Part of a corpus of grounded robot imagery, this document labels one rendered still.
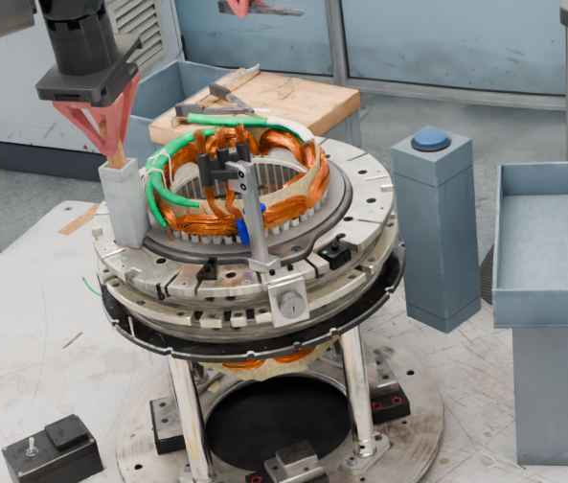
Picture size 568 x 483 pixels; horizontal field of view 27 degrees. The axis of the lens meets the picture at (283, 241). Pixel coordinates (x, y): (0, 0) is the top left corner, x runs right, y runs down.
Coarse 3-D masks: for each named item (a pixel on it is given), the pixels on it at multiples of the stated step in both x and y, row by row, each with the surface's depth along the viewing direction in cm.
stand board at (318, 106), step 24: (240, 72) 164; (264, 72) 163; (240, 96) 157; (264, 96) 156; (288, 96) 155; (312, 96) 154; (336, 96) 153; (168, 120) 154; (312, 120) 148; (336, 120) 151
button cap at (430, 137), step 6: (420, 132) 146; (426, 132) 146; (432, 132) 146; (438, 132) 145; (444, 132) 145; (420, 138) 145; (426, 138) 144; (432, 138) 144; (438, 138) 144; (444, 138) 144; (420, 144) 144; (426, 144) 144; (432, 144) 144; (438, 144) 144
